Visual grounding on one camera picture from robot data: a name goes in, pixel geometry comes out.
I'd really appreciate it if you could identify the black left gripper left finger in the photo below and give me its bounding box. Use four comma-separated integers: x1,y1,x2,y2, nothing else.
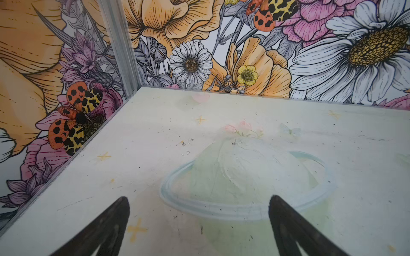
52,196,130,256

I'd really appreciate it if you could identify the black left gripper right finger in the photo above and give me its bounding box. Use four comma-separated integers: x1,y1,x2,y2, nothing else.
269,195,347,256

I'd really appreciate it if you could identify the aluminium corner post left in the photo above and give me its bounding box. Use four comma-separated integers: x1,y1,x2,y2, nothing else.
99,0,144,99

